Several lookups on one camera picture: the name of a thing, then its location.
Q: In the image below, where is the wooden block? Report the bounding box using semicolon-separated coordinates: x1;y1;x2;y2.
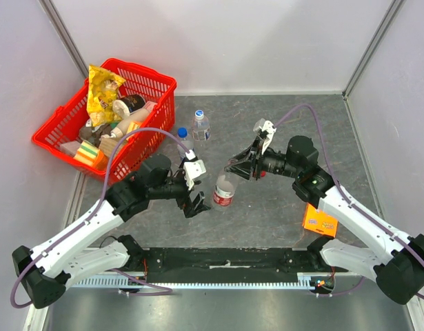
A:
99;137;127;158

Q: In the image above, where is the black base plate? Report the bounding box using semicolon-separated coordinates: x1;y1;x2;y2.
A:
128;248;332;273

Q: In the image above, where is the yellow chips bag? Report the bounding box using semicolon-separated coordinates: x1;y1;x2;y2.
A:
86;65;126;127

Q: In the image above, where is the brown cup with lid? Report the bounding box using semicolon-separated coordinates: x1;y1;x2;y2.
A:
112;94;145;119

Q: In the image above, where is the purple cable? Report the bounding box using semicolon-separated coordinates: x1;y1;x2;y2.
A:
10;127;195;308
273;103;424;305

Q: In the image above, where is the small clear water bottle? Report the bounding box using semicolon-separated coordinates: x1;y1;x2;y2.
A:
192;110;210;141

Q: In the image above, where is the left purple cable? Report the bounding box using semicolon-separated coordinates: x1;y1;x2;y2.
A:
10;127;195;308

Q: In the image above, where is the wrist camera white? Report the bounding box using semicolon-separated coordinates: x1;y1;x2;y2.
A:
253;118;276;154
182;150;207;190

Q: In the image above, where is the blue label pepsi bottle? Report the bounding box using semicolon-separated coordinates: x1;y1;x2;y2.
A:
177;133;194;161

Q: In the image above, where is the red label clear bottle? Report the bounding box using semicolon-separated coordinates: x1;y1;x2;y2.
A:
212;170;240;208

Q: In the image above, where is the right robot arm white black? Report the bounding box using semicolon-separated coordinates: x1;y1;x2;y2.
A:
225;136;424;305

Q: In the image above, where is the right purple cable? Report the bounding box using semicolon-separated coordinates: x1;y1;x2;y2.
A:
273;103;424;305

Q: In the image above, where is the striped yellow green sponge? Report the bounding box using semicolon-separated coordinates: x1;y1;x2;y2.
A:
74;141;99;166

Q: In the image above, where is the white cable duct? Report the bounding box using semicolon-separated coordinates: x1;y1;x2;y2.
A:
73;274;315;290

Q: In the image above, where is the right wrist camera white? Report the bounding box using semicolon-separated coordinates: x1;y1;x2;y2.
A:
253;118;276;154

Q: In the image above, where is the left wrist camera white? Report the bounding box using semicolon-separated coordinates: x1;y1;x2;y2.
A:
182;150;207;190

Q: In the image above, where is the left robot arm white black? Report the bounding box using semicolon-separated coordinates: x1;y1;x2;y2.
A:
12;152;207;309

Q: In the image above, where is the orange snack box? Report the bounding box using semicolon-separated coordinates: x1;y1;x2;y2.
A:
302;203;339;238

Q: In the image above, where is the yellow wafer pack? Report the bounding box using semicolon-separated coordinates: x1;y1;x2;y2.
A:
126;121;142;134

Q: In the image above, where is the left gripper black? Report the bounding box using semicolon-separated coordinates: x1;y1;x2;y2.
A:
148;170;210;217

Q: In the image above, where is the blue bottle cap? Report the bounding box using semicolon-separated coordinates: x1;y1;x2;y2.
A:
177;127;188;138

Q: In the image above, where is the beige sauce bottle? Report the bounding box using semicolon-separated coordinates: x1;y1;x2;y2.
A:
110;101;157;139

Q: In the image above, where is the orange packet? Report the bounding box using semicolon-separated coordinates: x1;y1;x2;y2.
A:
92;150;109;171

